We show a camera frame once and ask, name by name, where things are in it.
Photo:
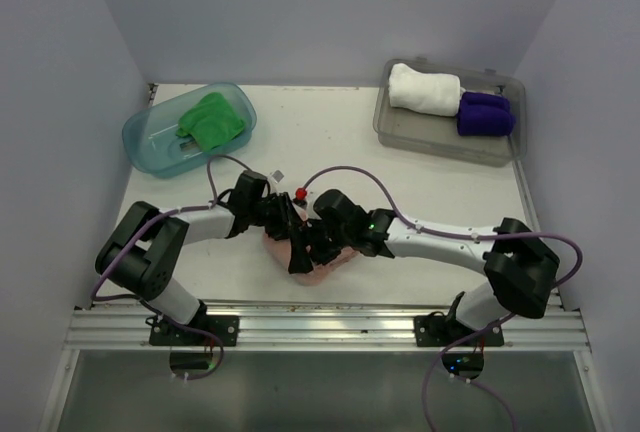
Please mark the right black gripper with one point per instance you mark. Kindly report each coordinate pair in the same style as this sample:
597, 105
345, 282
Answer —
317, 254

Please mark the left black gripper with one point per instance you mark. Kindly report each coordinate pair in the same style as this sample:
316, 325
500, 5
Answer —
287, 215

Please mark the pink towel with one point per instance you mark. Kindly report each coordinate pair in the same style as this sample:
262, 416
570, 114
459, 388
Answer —
280, 250

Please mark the dark purple towel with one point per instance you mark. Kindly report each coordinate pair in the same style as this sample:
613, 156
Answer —
485, 121

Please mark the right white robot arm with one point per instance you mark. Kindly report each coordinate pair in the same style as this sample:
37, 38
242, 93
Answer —
520, 269

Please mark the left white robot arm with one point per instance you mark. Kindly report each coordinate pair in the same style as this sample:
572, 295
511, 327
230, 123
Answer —
143, 250

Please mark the grey transparent plastic tray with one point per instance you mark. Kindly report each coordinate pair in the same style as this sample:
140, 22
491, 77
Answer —
436, 135

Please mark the green towel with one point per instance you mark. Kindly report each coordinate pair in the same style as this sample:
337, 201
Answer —
211, 123

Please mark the rolled white towel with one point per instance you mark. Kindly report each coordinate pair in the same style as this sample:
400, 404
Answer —
436, 94

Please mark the rolled purple towel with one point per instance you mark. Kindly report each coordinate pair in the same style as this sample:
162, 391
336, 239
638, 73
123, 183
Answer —
485, 99

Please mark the teal plastic bin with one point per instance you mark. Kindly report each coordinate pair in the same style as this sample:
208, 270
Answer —
150, 139

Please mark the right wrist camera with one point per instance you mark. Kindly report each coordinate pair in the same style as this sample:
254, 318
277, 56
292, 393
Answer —
340, 207

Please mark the aluminium mounting rail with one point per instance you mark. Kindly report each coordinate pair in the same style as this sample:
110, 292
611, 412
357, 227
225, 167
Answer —
304, 327

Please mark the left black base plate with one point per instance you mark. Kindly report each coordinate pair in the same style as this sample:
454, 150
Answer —
220, 329

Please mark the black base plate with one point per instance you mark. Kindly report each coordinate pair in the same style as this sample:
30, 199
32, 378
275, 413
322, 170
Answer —
438, 330
220, 329

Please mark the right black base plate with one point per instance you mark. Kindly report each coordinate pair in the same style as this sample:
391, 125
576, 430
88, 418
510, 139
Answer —
438, 330

